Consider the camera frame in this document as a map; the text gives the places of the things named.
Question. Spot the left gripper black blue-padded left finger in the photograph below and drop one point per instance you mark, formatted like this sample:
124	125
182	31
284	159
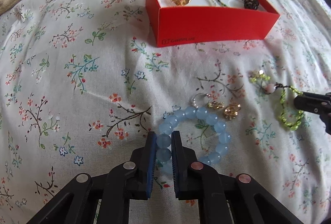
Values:
104	198

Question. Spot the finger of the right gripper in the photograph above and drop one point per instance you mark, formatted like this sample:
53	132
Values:
315	103

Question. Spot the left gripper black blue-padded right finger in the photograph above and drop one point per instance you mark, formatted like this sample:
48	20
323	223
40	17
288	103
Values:
221	198

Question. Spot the small gold flower earring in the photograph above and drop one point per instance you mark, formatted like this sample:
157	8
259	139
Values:
215	105

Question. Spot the floral bed sheet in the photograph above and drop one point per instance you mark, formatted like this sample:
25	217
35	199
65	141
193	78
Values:
82	83

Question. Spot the red cardboard phone box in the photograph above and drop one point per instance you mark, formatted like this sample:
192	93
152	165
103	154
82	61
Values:
210	20

